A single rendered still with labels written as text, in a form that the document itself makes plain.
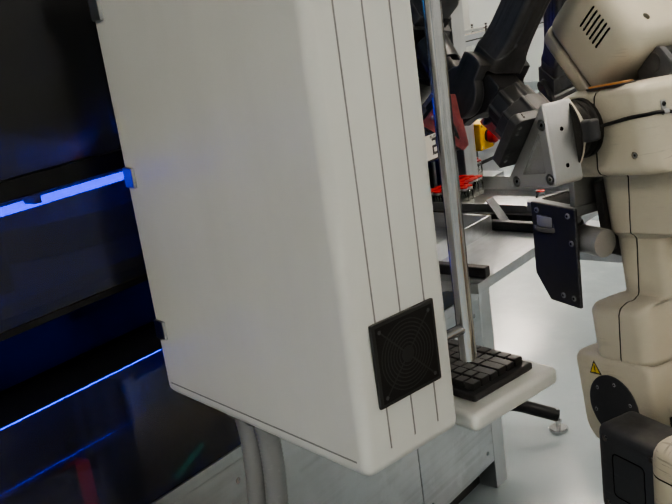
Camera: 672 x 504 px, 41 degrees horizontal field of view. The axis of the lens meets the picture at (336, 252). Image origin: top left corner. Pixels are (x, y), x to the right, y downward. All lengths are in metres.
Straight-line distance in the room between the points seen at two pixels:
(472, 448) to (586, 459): 0.43
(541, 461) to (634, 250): 1.47
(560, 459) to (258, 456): 1.45
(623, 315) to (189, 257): 0.65
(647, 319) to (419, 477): 1.05
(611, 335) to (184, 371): 0.68
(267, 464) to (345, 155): 0.61
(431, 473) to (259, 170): 1.36
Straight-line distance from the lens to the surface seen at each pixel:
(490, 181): 2.31
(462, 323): 1.28
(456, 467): 2.47
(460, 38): 2.34
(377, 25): 1.11
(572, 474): 2.75
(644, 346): 1.42
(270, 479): 1.51
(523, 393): 1.40
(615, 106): 1.30
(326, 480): 2.01
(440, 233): 1.96
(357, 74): 1.08
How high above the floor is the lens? 1.40
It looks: 16 degrees down
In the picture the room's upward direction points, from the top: 8 degrees counter-clockwise
